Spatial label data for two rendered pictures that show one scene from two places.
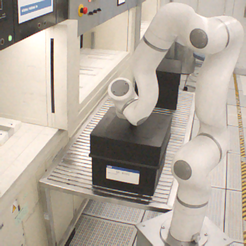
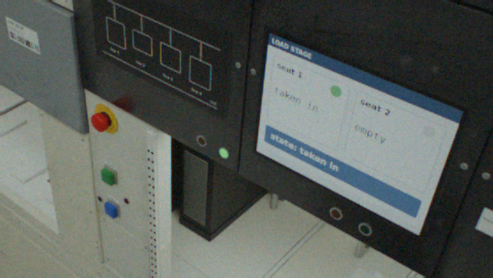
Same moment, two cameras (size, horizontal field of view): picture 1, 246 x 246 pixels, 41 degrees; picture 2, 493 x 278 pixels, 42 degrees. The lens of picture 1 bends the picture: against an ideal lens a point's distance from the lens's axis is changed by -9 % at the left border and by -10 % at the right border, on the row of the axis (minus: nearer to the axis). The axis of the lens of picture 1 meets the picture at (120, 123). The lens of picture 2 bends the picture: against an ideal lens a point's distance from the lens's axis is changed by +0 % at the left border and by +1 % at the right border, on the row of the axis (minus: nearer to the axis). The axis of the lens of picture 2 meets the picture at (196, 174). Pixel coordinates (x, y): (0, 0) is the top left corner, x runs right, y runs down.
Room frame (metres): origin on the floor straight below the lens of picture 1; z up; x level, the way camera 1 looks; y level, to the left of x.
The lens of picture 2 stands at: (1.45, -0.39, 2.11)
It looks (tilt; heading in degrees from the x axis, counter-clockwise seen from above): 41 degrees down; 115
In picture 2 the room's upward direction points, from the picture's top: 2 degrees clockwise
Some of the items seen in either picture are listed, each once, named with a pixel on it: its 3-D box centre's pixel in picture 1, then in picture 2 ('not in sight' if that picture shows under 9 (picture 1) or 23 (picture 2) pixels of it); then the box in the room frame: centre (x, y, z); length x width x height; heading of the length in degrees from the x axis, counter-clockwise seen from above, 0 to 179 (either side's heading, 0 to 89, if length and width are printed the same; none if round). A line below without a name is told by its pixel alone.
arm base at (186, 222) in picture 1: (188, 216); not in sight; (0.92, -0.26, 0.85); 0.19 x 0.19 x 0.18
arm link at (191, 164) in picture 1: (194, 173); not in sight; (0.90, -0.24, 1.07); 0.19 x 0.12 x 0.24; 139
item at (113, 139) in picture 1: (133, 132); not in sight; (1.32, -0.05, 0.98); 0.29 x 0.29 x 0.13; 75
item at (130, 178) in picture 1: (131, 158); not in sight; (1.32, -0.05, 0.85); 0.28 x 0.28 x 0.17; 75
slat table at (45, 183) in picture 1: (133, 181); not in sight; (1.77, -0.10, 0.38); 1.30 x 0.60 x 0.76; 166
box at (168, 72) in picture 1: (158, 81); not in sight; (2.17, -0.24, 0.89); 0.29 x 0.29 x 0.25; 80
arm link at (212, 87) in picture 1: (215, 96); not in sight; (0.95, -0.28, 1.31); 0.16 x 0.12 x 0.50; 139
